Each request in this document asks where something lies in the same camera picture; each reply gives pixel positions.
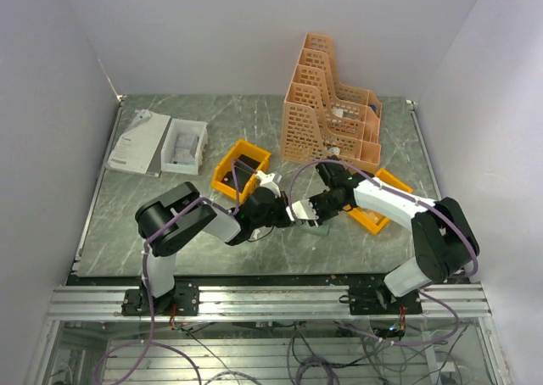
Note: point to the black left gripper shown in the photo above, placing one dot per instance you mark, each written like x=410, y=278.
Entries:
x=282, y=202

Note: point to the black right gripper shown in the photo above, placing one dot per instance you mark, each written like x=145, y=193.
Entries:
x=321, y=218

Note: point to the green card holder wallet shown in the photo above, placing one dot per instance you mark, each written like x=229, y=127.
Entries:
x=318, y=230

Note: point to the yellow bin with boxes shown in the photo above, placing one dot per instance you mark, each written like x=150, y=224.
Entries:
x=371, y=220

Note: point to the yellow bin with black item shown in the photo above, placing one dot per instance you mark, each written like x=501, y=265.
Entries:
x=235, y=175

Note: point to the peach plastic file organizer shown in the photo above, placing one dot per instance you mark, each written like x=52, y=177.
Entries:
x=323, y=117

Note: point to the white plastic box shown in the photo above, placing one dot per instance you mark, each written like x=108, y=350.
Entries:
x=183, y=148

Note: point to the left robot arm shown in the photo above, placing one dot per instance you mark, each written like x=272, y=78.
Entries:
x=172, y=220

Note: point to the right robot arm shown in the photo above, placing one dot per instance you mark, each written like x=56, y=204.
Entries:
x=442, y=239

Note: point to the white paper booklet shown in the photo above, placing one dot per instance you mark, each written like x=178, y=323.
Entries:
x=137, y=150

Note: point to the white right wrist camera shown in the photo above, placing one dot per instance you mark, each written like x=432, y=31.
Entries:
x=302, y=213

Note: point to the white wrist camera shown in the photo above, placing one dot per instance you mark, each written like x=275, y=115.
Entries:
x=302, y=213
x=270, y=181

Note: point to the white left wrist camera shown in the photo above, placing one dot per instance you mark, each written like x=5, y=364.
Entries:
x=270, y=181

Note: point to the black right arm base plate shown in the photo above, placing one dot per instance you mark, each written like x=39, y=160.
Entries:
x=373, y=298

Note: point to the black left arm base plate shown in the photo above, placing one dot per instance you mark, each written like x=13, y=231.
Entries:
x=181, y=300

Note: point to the aluminium frame rail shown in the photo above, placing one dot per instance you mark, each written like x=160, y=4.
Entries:
x=297, y=303

